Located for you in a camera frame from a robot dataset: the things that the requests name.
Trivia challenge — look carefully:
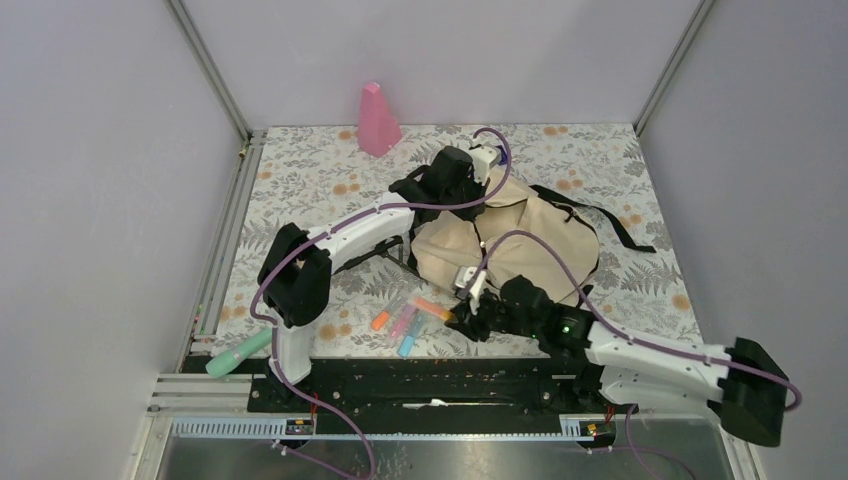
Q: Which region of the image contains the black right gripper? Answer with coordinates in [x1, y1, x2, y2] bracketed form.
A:
[445, 287, 541, 343]

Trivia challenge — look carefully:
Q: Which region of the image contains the cream canvas backpack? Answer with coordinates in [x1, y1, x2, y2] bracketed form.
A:
[409, 166, 657, 309]

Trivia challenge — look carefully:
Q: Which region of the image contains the orange yellow highlighter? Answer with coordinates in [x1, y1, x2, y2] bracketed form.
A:
[408, 297, 455, 323]

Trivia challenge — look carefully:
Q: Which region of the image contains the light blue highlighter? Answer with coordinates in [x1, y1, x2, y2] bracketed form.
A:
[397, 313, 426, 358]

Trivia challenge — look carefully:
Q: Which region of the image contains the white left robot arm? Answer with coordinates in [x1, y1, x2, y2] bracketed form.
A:
[251, 143, 512, 411]

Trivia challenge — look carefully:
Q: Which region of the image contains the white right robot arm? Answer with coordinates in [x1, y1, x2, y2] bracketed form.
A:
[447, 267, 789, 447]

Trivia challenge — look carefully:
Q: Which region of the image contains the pink cone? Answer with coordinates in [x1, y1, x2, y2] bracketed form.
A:
[357, 82, 403, 157]

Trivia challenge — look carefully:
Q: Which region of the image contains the black folding tripod stand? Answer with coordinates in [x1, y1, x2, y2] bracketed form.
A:
[333, 235, 418, 276]

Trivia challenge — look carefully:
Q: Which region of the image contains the pink highlighter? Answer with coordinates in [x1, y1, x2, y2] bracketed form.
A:
[390, 309, 416, 338]

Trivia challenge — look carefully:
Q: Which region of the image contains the floral patterned table mat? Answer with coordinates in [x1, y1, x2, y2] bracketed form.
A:
[210, 123, 701, 358]

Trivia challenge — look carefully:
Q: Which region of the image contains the mint green tube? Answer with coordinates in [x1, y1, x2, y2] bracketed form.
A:
[205, 328, 273, 379]

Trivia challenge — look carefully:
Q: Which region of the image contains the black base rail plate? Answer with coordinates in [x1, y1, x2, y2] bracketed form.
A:
[182, 356, 710, 439]

